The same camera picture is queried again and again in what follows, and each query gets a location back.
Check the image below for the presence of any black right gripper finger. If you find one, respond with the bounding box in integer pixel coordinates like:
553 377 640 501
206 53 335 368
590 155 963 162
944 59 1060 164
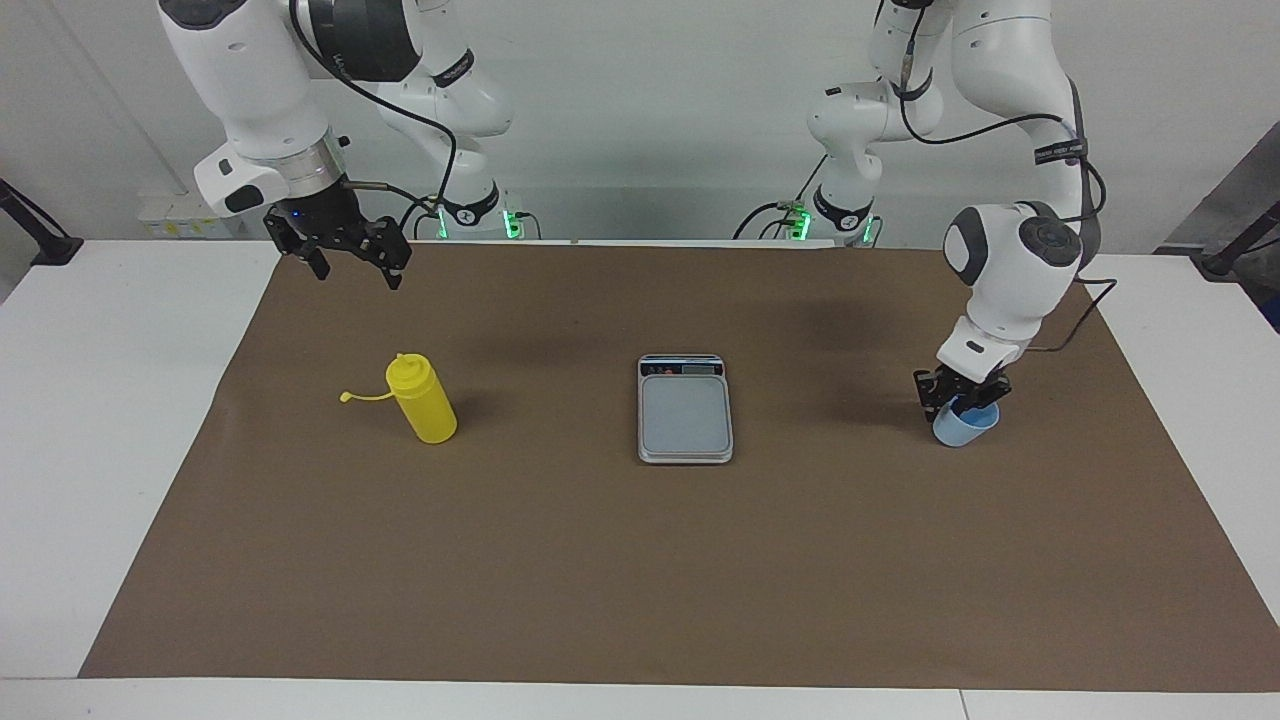
345 217 412 291
262 210 330 282

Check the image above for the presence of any light blue plastic cup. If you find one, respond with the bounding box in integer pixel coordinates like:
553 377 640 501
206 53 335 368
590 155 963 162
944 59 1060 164
932 395 1001 448

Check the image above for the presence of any yellow squeeze bottle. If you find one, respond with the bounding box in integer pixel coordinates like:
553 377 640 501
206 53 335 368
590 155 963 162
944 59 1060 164
340 352 459 445

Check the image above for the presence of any silver digital kitchen scale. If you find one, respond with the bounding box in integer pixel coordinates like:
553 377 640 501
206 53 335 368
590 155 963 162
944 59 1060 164
637 353 735 466

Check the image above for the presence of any white power strip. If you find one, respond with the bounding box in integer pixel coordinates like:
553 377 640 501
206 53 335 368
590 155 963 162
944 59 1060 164
138 193 233 239

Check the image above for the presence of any black clamp stand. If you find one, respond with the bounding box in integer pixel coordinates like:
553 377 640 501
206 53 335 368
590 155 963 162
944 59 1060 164
0 178 83 266
1195 200 1280 278

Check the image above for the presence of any brown paper mat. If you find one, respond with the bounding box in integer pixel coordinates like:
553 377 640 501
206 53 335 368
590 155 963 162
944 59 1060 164
78 243 1280 693

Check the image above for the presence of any black right base cable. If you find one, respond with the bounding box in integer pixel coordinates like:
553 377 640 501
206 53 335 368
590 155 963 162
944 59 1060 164
397 195 446 241

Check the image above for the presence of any black base cable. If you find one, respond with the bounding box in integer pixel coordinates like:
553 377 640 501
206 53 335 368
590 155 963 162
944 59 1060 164
733 155 831 241
397 195 446 241

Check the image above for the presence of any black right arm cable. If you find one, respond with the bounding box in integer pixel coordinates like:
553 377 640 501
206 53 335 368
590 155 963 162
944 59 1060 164
288 0 461 241

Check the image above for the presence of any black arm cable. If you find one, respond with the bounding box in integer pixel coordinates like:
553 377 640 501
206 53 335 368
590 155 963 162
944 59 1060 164
895 0 1119 353
288 0 461 241

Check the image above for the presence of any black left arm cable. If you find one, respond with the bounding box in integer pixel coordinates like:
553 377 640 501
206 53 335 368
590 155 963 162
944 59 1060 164
895 0 1119 353

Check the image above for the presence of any black left base cable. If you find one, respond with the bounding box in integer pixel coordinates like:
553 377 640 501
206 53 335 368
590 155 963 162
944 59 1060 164
733 155 831 241

